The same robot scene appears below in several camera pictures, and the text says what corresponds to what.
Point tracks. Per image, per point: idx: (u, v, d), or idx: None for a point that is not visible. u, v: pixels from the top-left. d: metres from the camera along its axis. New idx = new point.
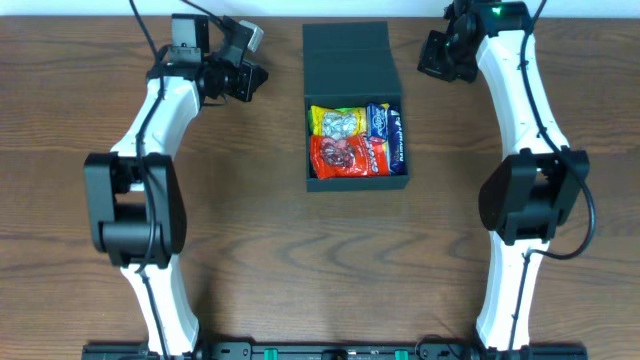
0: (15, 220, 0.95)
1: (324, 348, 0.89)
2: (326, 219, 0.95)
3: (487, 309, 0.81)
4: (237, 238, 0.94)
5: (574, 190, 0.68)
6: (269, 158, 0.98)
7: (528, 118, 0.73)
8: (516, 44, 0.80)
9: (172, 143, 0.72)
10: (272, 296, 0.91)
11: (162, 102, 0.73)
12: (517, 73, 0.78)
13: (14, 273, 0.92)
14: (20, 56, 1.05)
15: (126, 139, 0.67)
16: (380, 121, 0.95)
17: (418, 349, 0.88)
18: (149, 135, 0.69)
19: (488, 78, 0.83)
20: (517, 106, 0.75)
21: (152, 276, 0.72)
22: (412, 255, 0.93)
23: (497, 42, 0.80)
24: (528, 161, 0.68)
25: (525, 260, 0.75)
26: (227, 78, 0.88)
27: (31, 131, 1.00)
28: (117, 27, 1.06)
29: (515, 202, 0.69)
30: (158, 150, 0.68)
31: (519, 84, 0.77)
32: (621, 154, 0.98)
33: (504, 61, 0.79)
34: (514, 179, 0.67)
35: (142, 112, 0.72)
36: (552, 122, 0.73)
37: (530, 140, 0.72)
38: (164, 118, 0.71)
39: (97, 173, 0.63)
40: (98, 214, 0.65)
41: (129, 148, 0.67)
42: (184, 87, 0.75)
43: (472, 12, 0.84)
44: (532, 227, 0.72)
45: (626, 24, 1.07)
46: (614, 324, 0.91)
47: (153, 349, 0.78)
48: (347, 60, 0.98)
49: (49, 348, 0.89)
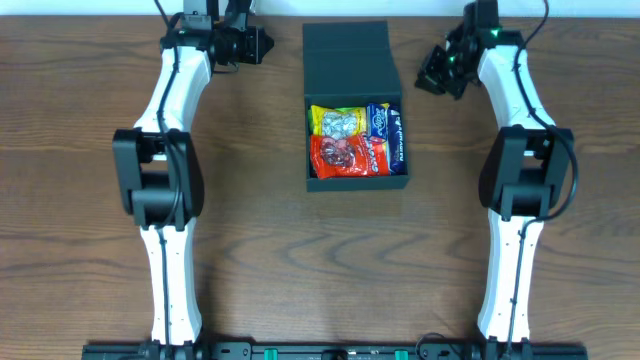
0: (14, 220, 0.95)
1: (324, 348, 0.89)
2: (326, 219, 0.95)
3: (487, 301, 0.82)
4: (237, 238, 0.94)
5: (564, 164, 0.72)
6: (268, 157, 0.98)
7: (520, 104, 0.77)
8: (510, 52, 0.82)
9: (189, 113, 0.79)
10: (272, 295, 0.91)
11: (178, 75, 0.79)
12: (511, 73, 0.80)
13: (14, 273, 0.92)
14: (20, 56, 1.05)
15: (148, 116, 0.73)
16: (380, 121, 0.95)
17: (418, 349, 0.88)
18: (167, 110, 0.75)
19: (486, 86, 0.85)
20: (510, 95, 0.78)
21: (169, 239, 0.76)
22: (412, 256, 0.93)
23: (493, 54, 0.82)
24: (521, 132, 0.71)
25: (521, 237, 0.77)
26: (236, 45, 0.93)
27: (31, 130, 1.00)
28: (117, 27, 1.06)
29: (508, 174, 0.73)
30: (177, 127, 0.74)
31: (513, 85, 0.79)
32: (622, 152, 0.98)
33: (499, 67, 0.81)
34: (507, 148, 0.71)
35: (160, 84, 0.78)
36: (541, 107, 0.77)
37: (521, 118, 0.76)
38: (181, 90, 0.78)
39: (125, 146, 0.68)
40: (126, 182, 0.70)
41: (151, 122, 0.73)
42: (197, 60, 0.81)
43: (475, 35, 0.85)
44: (527, 205, 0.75)
45: (629, 23, 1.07)
46: (615, 324, 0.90)
47: (156, 337, 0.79)
48: (347, 58, 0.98)
49: (49, 348, 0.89)
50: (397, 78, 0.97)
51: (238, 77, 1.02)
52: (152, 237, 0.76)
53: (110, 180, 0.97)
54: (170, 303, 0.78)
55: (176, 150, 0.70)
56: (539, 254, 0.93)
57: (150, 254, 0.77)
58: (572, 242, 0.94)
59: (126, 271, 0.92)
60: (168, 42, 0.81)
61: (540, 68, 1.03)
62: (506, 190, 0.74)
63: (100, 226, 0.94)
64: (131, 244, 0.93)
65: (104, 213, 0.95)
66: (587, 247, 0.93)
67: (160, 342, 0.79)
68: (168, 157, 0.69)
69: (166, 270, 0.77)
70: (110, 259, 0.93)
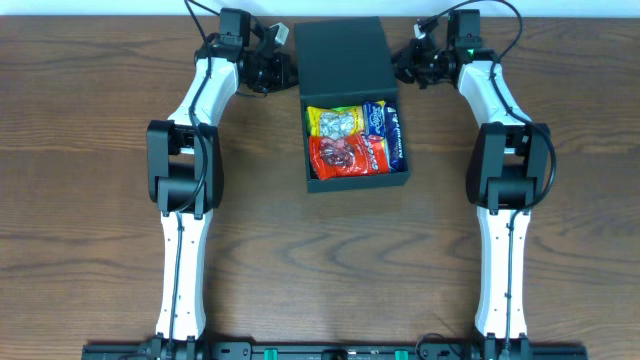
0: (13, 220, 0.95)
1: (324, 348, 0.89)
2: (326, 219, 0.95)
3: (483, 297, 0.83)
4: (237, 238, 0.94)
5: (544, 158, 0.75)
6: (267, 157, 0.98)
7: (498, 107, 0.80)
8: (485, 65, 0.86)
9: (217, 115, 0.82)
10: (271, 295, 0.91)
11: (209, 80, 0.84)
12: (488, 83, 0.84)
13: (15, 273, 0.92)
14: (21, 56, 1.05)
15: (180, 111, 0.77)
16: (377, 118, 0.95)
17: (418, 349, 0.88)
18: (199, 109, 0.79)
19: (469, 100, 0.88)
20: (487, 102, 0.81)
21: (187, 225, 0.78)
22: (412, 255, 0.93)
23: (469, 68, 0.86)
24: (499, 126, 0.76)
25: (509, 229, 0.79)
26: (261, 72, 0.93)
27: (30, 131, 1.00)
28: (117, 27, 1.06)
29: (490, 167, 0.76)
30: (206, 122, 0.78)
31: (492, 91, 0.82)
32: (623, 152, 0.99)
33: (477, 77, 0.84)
34: (488, 142, 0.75)
35: (193, 87, 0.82)
36: (518, 107, 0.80)
37: (501, 118, 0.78)
38: (211, 94, 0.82)
39: (158, 136, 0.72)
40: (156, 169, 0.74)
41: (183, 118, 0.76)
42: (229, 67, 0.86)
43: (455, 50, 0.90)
44: (513, 199, 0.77)
45: (631, 22, 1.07)
46: (615, 324, 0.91)
47: (160, 331, 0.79)
48: (343, 55, 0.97)
49: (49, 348, 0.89)
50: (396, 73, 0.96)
51: None
52: (170, 223, 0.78)
53: (111, 181, 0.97)
54: (178, 295, 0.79)
55: (208, 142, 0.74)
56: (539, 255, 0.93)
57: (166, 241, 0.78)
58: (574, 242, 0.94)
59: (127, 272, 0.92)
60: (200, 53, 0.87)
61: (540, 68, 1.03)
62: (491, 183, 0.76)
63: (100, 226, 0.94)
64: (131, 244, 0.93)
65: (104, 213, 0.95)
66: (587, 247, 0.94)
67: (163, 336, 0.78)
68: (200, 147, 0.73)
69: (178, 260, 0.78)
70: (110, 259, 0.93)
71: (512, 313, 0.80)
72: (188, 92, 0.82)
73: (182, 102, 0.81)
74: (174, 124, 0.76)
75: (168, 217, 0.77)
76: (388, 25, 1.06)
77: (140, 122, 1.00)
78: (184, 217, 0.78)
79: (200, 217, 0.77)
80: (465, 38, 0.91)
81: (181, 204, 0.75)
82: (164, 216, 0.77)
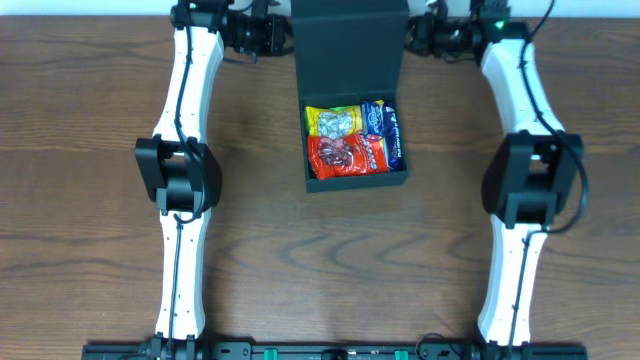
0: (13, 219, 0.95)
1: (324, 348, 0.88)
2: (326, 219, 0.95)
3: (489, 303, 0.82)
4: (237, 237, 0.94)
5: (571, 171, 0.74)
6: (267, 157, 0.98)
7: (527, 108, 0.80)
8: (516, 48, 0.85)
9: (204, 113, 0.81)
10: (272, 295, 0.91)
11: (191, 67, 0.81)
12: (517, 72, 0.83)
13: (15, 273, 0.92)
14: (21, 56, 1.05)
15: (166, 122, 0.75)
16: (375, 118, 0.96)
17: (418, 349, 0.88)
18: (185, 114, 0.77)
19: (492, 82, 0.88)
20: (516, 99, 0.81)
21: (186, 225, 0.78)
22: (412, 255, 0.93)
23: (499, 48, 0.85)
24: (526, 139, 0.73)
25: (524, 245, 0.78)
26: (248, 33, 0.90)
27: (30, 130, 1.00)
28: (117, 26, 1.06)
29: (513, 180, 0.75)
30: (194, 136, 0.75)
31: (521, 83, 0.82)
32: (624, 152, 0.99)
33: (505, 64, 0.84)
34: (515, 157, 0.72)
35: (175, 80, 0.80)
36: (549, 109, 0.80)
37: (528, 123, 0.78)
38: (196, 88, 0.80)
39: (146, 155, 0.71)
40: (151, 181, 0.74)
41: (170, 131, 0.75)
42: (209, 50, 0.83)
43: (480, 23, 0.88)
44: (533, 210, 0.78)
45: (631, 22, 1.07)
46: (616, 324, 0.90)
47: (159, 330, 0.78)
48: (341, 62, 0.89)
49: (48, 348, 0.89)
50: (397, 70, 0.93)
51: (238, 79, 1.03)
52: (170, 222, 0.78)
53: (110, 181, 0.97)
54: (178, 294, 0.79)
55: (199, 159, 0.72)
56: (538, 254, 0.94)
57: (165, 240, 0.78)
58: (574, 243, 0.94)
59: (126, 271, 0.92)
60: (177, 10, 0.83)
61: (540, 68, 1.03)
62: (512, 197, 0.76)
63: (99, 226, 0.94)
64: (131, 244, 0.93)
65: (104, 213, 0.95)
66: (587, 247, 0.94)
67: (163, 336, 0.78)
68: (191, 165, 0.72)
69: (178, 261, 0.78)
70: (110, 259, 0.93)
71: (518, 323, 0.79)
72: (171, 84, 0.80)
73: (167, 99, 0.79)
74: (161, 139, 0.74)
75: (166, 215, 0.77)
76: None
77: (139, 122, 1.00)
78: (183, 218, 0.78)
79: (199, 216, 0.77)
80: (491, 7, 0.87)
81: (187, 206, 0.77)
82: (162, 215, 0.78)
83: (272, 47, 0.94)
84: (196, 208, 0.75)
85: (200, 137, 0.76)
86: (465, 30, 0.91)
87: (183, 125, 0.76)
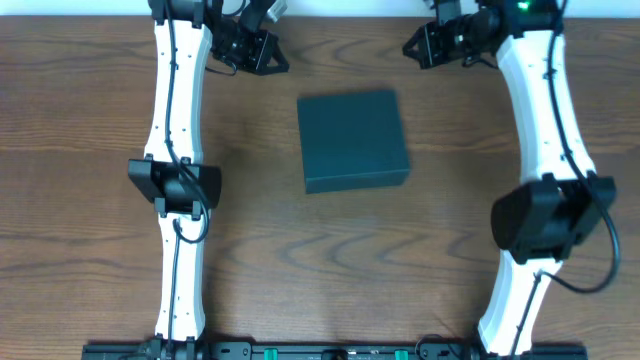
0: (14, 221, 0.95)
1: (323, 347, 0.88)
2: (326, 219, 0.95)
3: (491, 313, 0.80)
4: (237, 237, 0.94)
5: (596, 218, 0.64)
6: (267, 157, 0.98)
7: (553, 136, 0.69)
8: (542, 48, 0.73)
9: (197, 125, 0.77)
10: (272, 295, 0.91)
11: (177, 72, 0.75)
12: (542, 81, 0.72)
13: (15, 273, 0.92)
14: (21, 56, 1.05)
15: (158, 140, 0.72)
16: None
17: (418, 349, 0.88)
18: (177, 131, 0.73)
19: (508, 82, 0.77)
20: (540, 122, 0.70)
21: (186, 229, 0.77)
22: (412, 255, 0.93)
23: (523, 46, 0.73)
24: (550, 185, 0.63)
25: (535, 278, 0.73)
26: (235, 45, 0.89)
27: (30, 131, 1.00)
28: (117, 26, 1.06)
29: (532, 228, 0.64)
30: (188, 155, 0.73)
31: (547, 100, 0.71)
32: (625, 152, 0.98)
33: (528, 69, 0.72)
34: (536, 209, 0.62)
35: (162, 88, 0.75)
36: (578, 139, 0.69)
37: (554, 162, 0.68)
38: (186, 99, 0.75)
39: (140, 173, 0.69)
40: (150, 191, 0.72)
41: (162, 150, 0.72)
42: (196, 51, 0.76)
43: (495, 5, 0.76)
44: (548, 248, 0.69)
45: (631, 22, 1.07)
46: (616, 324, 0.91)
47: (159, 331, 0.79)
48: (345, 121, 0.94)
49: (48, 348, 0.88)
50: (394, 122, 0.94)
51: (238, 79, 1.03)
52: (168, 225, 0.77)
53: (111, 180, 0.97)
54: (178, 296, 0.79)
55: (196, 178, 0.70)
56: None
57: (165, 243, 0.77)
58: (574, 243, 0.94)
59: (126, 271, 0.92)
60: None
61: None
62: (527, 241, 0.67)
63: (99, 226, 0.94)
64: (131, 244, 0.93)
65: (103, 214, 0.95)
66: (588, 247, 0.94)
67: (163, 337, 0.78)
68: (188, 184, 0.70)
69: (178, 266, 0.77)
70: (110, 259, 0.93)
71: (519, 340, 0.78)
72: (159, 91, 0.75)
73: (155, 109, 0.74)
74: (153, 159, 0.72)
75: (166, 216, 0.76)
76: (387, 26, 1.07)
77: (139, 122, 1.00)
78: (180, 222, 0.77)
79: (198, 218, 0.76)
80: None
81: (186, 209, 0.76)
82: (161, 216, 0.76)
83: (257, 63, 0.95)
84: (196, 213, 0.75)
85: (194, 156, 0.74)
86: (479, 16, 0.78)
87: (175, 144, 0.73)
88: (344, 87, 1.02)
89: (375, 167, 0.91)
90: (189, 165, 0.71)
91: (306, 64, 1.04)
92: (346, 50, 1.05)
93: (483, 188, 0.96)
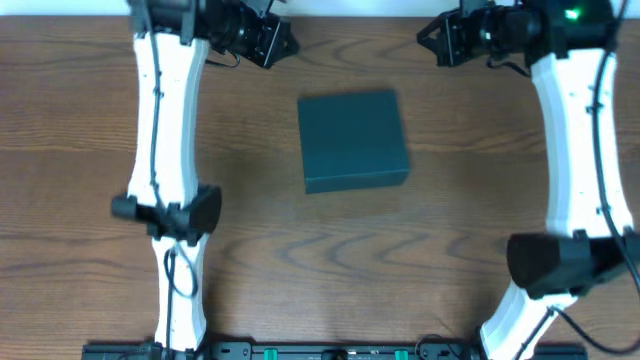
0: (14, 220, 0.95)
1: (324, 348, 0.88)
2: (326, 219, 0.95)
3: (500, 324, 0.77)
4: (237, 238, 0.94)
5: (623, 272, 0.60)
6: (267, 157, 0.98)
7: (591, 182, 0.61)
8: (588, 74, 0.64)
9: (189, 160, 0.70)
10: (272, 295, 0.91)
11: (162, 99, 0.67)
12: (585, 114, 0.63)
13: (15, 273, 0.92)
14: (21, 56, 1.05)
15: (142, 181, 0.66)
16: None
17: (418, 349, 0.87)
18: (162, 170, 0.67)
19: (542, 101, 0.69)
20: (576, 163, 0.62)
21: (179, 255, 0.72)
22: (412, 255, 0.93)
23: (566, 70, 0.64)
24: (581, 244, 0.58)
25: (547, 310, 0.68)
26: (242, 33, 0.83)
27: (30, 131, 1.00)
28: (117, 27, 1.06)
29: (555, 280, 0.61)
30: (177, 200, 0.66)
31: (587, 138, 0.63)
32: (625, 152, 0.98)
33: (568, 98, 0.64)
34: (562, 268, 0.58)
35: (146, 117, 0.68)
36: (618, 189, 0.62)
37: (587, 215, 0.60)
38: (174, 130, 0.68)
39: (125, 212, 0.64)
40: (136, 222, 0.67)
41: (146, 193, 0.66)
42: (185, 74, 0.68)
43: (538, 9, 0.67)
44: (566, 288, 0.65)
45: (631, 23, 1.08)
46: (621, 325, 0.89)
47: (158, 340, 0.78)
48: (345, 121, 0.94)
49: (48, 348, 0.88)
50: (394, 122, 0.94)
51: (238, 79, 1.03)
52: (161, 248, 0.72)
53: (111, 181, 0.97)
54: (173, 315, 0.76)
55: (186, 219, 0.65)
56: None
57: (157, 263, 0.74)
58: None
59: (126, 271, 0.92)
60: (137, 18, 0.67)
61: None
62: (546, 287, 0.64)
63: (99, 226, 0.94)
64: (131, 244, 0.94)
65: (104, 214, 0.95)
66: None
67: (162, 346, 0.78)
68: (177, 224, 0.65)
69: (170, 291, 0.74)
70: (110, 259, 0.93)
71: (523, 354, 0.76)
72: (143, 120, 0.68)
73: (139, 143, 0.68)
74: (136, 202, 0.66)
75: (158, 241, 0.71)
76: (388, 26, 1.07)
77: None
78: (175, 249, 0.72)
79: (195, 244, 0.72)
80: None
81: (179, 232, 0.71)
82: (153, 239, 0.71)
83: (266, 56, 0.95)
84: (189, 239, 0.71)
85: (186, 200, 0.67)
86: (515, 20, 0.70)
87: (162, 185, 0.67)
88: (344, 87, 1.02)
89: (375, 166, 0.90)
90: (177, 211, 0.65)
91: (307, 64, 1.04)
92: (347, 50, 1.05)
93: (483, 188, 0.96)
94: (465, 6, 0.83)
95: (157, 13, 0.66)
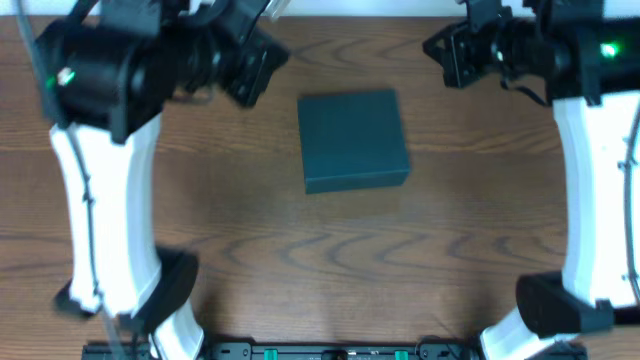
0: (14, 220, 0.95)
1: (323, 348, 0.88)
2: (326, 220, 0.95)
3: (505, 338, 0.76)
4: (237, 238, 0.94)
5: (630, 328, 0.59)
6: (267, 158, 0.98)
7: (618, 248, 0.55)
8: (625, 121, 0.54)
9: (151, 255, 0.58)
10: (272, 296, 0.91)
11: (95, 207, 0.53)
12: (617, 171, 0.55)
13: (15, 273, 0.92)
14: (21, 56, 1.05)
15: (85, 290, 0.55)
16: None
17: (418, 350, 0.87)
18: (105, 281, 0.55)
19: (564, 143, 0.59)
20: (604, 228, 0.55)
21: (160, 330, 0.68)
22: (412, 255, 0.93)
23: (594, 120, 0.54)
24: (603, 317, 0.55)
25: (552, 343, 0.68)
26: (223, 79, 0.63)
27: (30, 131, 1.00)
28: None
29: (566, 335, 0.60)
30: (126, 309, 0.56)
31: (618, 198, 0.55)
32: None
33: (599, 153, 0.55)
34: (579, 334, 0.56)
35: (75, 223, 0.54)
36: None
37: (613, 283, 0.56)
38: (117, 236, 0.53)
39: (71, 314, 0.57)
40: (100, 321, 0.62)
41: (89, 301, 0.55)
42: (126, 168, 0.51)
43: (569, 44, 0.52)
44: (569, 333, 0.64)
45: None
46: None
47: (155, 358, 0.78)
48: (344, 121, 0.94)
49: (48, 348, 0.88)
50: (395, 122, 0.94)
51: None
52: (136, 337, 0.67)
53: None
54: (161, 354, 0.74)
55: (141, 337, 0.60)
56: (541, 255, 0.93)
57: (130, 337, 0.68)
58: None
59: None
60: (48, 60, 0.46)
61: None
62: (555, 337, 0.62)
63: None
64: None
65: None
66: None
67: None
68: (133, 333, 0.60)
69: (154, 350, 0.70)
70: None
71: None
72: (74, 221, 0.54)
73: (74, 244, 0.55)
74: (80, 306, 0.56)
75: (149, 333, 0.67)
76: (388, 26, 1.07)
77: None
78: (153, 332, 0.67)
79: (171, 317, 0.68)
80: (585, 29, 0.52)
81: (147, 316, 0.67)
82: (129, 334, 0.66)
83: (246, 95, 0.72)
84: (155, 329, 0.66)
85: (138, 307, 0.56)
86: (536, 57, 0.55)
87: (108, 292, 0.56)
88: (344, 87, 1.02)
89: (375, 166, 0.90)
90: (126, 323, 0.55)
91: (307, 64, 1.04)
92: (347, 49, 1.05)
93: (483, 188, 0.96)
94: (473, 15, 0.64)
95: (75, 104, 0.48)
